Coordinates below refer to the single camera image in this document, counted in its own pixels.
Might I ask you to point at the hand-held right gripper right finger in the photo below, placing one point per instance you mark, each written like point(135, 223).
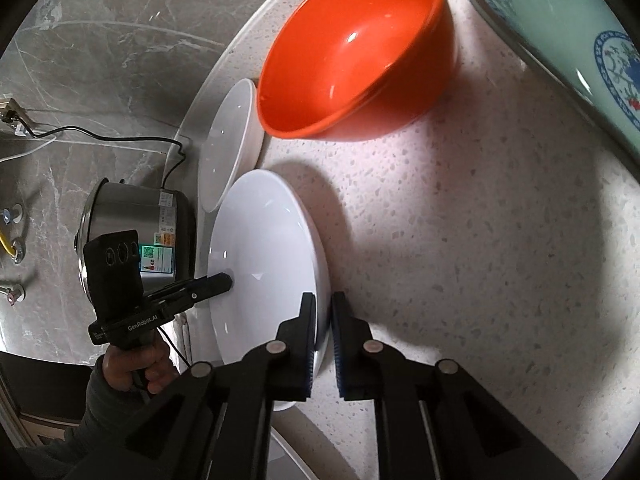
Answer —
point(339, 352)

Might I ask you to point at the person's left hand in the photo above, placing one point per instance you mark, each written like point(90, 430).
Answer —
point(120, 365)

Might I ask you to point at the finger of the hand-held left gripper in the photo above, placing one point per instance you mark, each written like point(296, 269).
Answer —
point(210, 286)

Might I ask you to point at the orange bowl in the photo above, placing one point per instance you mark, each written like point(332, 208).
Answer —
point(350, 60)

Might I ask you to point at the blue patterned green plate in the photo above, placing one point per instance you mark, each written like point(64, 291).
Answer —
point(550, 25)

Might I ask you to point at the red marked wall valve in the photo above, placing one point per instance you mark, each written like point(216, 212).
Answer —
point(11, 294)

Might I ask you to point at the white deep plate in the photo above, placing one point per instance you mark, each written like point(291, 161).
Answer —
point(260, 240)

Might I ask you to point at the stainless steel rice cooker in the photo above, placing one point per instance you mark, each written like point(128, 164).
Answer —
point(130, 210)

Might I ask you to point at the blue marked wall valve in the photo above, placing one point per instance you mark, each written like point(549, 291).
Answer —
point(11, 213)

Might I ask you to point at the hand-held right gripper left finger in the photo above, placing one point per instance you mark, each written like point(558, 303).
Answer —
point(309, 347)

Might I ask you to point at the white power strip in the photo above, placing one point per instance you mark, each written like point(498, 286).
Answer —
point(14, 112)

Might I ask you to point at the white bowl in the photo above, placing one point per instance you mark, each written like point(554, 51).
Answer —
point(225, 145)

